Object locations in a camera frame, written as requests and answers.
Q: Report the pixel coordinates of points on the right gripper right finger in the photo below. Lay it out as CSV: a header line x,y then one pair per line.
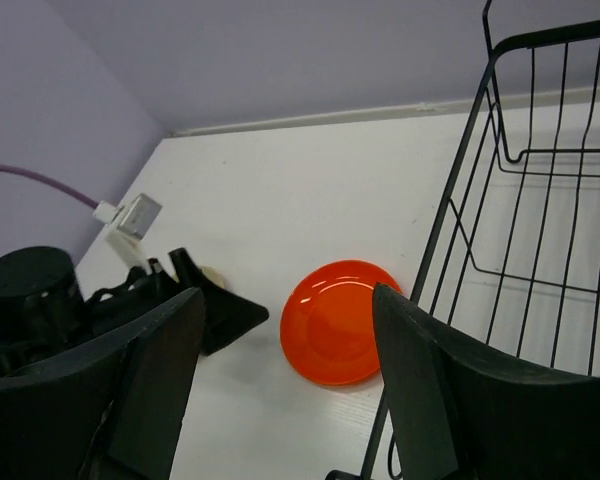
x,y
461,409

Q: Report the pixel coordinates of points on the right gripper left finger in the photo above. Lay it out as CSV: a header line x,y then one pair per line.
x,y
111,408

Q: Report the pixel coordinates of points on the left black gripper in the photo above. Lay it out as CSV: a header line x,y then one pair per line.
x,y
228,316

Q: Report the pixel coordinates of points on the small cream floral plate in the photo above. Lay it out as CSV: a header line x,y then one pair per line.
x,y
215,275

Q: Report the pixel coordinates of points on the orange plate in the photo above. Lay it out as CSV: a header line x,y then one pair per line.
x,y
326,325

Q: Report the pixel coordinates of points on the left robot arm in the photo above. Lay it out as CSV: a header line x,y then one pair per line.
x,y
43,311

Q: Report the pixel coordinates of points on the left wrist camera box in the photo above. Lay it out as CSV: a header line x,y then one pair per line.
x,y
126,226

